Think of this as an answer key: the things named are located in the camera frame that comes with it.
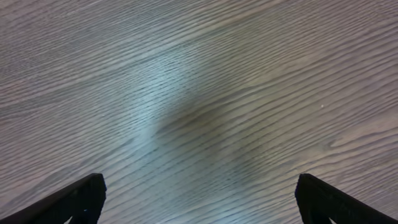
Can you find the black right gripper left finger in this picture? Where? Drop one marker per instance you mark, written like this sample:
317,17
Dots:
79,202

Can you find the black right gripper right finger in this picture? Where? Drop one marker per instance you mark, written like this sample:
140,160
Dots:
321,203

